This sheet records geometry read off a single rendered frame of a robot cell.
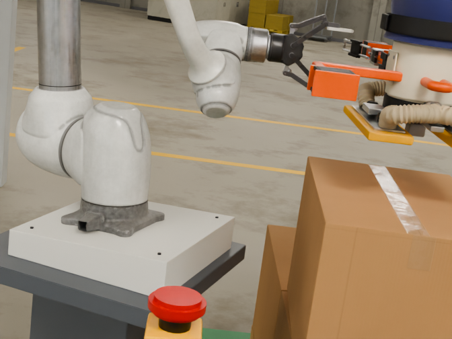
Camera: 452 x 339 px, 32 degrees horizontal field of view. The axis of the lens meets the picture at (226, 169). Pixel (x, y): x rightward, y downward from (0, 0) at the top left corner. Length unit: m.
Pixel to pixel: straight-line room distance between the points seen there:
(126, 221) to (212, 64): 0.44
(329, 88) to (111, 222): 0.59
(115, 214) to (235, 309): 1.76
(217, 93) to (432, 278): 0.66
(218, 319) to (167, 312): 2.44
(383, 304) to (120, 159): 0.65
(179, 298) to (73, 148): 0.92
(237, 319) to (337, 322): 1.69
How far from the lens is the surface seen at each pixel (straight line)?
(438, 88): 1.75
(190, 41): 1.90
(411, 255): 1.70
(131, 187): 1.78
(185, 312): 0.94
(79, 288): 1.68
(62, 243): 1.74
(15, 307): 3.34
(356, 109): 1.97
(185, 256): 1.71
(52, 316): 1.89
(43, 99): 1.90
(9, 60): 4.70
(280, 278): 2.41
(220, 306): 3.49
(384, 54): 2.12
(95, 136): 1.77
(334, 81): 1.52
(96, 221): 1.78
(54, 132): 1.89
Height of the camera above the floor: 1.43
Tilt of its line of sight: 14 degrees down
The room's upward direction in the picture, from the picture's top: 8 degrees clockwise
